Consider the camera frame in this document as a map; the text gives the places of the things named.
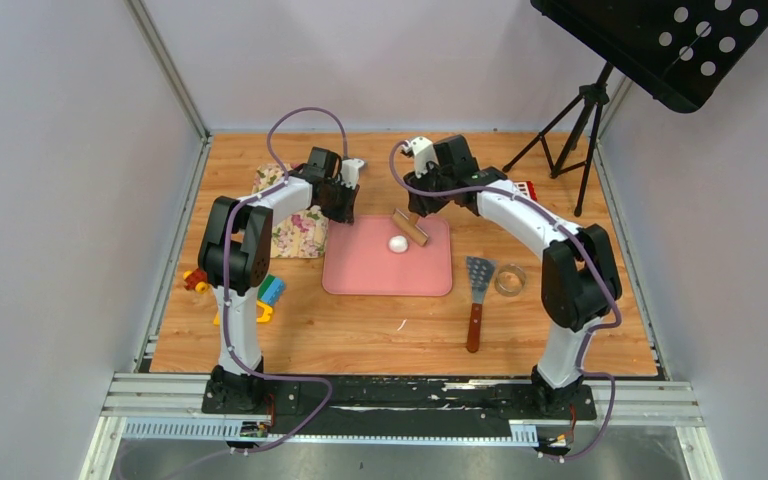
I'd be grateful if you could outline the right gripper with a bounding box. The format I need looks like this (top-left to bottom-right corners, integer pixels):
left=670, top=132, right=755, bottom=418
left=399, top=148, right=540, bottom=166
left=405, top=160, right=455, bottom=217

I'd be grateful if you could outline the wooden double-ended roller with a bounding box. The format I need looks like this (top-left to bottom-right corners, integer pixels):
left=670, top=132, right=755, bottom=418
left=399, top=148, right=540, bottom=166
left=391, top=208, right=429, bottom=247

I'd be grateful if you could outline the white dough ball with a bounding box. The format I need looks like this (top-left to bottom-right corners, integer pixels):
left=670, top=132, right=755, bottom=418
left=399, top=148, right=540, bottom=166
left=387, top=235, right=410, bottom=254

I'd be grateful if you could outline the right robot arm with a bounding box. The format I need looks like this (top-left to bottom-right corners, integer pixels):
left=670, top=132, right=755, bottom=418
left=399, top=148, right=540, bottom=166
left=390, top=135, right=622, bottom=418

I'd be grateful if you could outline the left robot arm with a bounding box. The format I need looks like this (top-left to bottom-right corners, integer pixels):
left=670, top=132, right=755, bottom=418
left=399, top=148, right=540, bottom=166
left=197, top=147, right=365, bottom=414

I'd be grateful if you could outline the floral cutting mat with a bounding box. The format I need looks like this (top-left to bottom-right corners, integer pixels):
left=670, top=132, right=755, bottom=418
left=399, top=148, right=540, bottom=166
left=251, top=162, right=330, bottom=260

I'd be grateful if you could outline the pink plastic tray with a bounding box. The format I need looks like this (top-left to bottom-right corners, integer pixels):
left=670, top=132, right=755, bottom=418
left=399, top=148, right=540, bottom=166
left=322, top=215, right=453, bottom=297

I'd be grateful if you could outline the red grid box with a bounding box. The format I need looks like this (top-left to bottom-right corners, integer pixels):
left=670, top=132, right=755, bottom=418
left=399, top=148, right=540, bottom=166
left=513, top=180, right=538, bottom=202

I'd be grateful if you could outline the blue green toy brick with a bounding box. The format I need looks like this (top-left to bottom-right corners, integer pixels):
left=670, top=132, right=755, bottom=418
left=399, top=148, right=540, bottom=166
left=258, top=274, right=286, bottom=307

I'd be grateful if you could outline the yellow triangular toy block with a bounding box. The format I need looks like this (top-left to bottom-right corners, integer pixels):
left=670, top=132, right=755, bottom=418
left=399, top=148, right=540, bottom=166
left=212, top=299, right=274, bottom=327

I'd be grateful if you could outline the red yellow toy piece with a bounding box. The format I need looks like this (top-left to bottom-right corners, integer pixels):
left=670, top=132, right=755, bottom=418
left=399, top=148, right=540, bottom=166
left=182, top=268, right=210, bottom=294

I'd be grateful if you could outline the black music stand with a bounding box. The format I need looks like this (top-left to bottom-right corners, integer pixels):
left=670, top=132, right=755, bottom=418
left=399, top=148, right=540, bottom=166
left=503, top=0, right=768, bottom=180

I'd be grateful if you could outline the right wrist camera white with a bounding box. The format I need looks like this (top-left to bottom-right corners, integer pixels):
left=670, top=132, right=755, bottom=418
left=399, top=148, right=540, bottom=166
left=401, top=136, right=438, bottom=178

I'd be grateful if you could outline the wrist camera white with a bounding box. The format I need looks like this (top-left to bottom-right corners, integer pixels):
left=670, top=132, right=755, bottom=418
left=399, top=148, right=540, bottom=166
left=401, top=136, right=438, bottom=178
left=338, top=158, right=366, bottom=189

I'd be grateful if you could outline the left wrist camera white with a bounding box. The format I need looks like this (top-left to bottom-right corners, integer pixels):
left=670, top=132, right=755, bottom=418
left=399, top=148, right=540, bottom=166
left=338, top=158, right=366, bottom=189

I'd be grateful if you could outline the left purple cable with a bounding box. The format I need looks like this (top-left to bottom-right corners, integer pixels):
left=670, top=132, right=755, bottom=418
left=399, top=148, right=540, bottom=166
left=115, top=107, right=349, bottom=480

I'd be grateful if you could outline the purple cable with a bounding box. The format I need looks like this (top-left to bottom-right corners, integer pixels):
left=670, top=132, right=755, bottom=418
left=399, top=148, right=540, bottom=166
left=387, top=140, right=624, bottom=464
left=115, top=107, right=349, bottom=480

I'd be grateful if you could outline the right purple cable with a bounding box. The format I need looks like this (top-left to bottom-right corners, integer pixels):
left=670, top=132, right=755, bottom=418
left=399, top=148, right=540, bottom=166
left=387, top=140, right=624, bottom=464

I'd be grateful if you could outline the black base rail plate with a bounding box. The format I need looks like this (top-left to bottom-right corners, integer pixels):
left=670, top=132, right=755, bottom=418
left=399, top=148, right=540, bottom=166
left=201, top=373, right=597, bottom=437

